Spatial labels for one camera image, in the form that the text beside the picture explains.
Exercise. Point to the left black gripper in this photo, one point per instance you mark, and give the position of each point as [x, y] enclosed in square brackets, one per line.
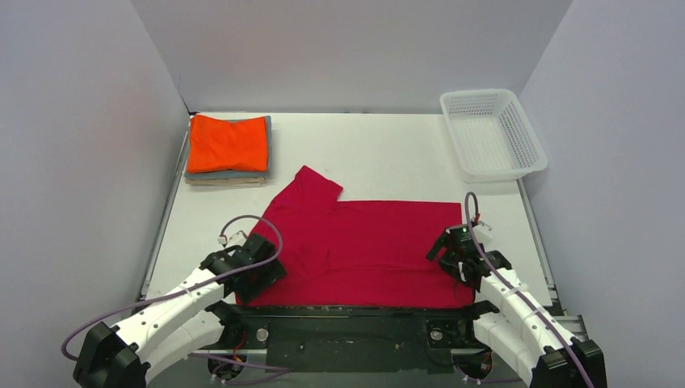
[262, 275]

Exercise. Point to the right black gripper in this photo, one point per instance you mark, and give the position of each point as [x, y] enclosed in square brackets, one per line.
[447, 246]

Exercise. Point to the red t shirt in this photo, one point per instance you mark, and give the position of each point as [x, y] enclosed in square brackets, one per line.
[357, 252]

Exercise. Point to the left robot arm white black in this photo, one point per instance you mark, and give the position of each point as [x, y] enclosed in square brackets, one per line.
[190, 317]

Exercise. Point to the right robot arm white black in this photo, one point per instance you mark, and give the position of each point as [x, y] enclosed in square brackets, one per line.
[512, 323]

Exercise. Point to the beige folded t shirt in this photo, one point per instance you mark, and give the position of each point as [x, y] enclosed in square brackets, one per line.
[228, 182]

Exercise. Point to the grey blue folded t shirt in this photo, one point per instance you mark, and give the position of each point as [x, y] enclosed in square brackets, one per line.
[269, 144]

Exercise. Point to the white plastic basket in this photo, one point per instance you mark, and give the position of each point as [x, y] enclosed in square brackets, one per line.
[493, 139]

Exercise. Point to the orange folded t shirt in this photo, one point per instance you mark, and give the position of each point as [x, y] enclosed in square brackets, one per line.
[227, 142]

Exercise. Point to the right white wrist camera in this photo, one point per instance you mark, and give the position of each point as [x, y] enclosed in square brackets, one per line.
[483, 232]

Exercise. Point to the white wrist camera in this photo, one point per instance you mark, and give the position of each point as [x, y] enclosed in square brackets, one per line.
[238, 238]
[483, 232]

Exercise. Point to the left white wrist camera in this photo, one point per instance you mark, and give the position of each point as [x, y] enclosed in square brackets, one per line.
[238, 238]

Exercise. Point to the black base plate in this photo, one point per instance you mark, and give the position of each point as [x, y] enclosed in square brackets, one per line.
[351, 339]

